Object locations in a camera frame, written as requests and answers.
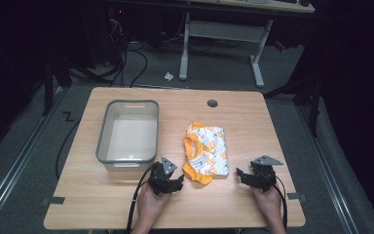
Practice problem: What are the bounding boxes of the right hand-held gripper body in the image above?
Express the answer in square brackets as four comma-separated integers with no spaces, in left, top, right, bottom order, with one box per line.
[248,154,284,193]

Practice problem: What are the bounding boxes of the orange and white patterned garment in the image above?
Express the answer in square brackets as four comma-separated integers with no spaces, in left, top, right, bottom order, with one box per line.
[182,121,230,186]

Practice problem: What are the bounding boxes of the person's right hand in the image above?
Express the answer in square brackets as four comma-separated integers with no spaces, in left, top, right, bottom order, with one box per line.
[250,183,284,226]

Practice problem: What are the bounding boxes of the person's left hand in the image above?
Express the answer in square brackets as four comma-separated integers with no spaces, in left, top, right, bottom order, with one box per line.
[136,183,171,227]

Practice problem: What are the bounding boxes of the black tape strip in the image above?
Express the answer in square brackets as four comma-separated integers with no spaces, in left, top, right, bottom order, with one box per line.
[41,196,66,207]
[286,192,307,201]

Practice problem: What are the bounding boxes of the white bin with grey rim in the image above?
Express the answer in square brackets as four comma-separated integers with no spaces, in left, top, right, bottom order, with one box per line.
[95,98,161,173]

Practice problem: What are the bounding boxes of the black metal stand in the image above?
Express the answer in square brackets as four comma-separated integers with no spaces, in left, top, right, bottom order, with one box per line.
[263,76,322,137]
[42,61,74,117]

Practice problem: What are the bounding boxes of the white-legged desk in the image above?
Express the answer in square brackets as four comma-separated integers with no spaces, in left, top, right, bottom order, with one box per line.
[178,0,316,89]

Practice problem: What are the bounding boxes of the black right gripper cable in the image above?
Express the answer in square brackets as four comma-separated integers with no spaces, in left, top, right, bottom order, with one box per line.
[266,174,289,230]

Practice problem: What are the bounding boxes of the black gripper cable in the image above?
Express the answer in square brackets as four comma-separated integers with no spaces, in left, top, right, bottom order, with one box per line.
[266,174,289,230]
[125,162,159,234]

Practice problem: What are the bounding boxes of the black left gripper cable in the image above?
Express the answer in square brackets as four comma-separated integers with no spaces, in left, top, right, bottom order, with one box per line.
[125,162,159,234]

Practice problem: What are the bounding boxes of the thin black floor cable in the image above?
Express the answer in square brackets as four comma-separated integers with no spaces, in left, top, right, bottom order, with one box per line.
[55,118,82,180]

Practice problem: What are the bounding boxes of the black floor cables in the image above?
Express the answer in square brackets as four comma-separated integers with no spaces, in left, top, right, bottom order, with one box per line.
[67,19,149,88]

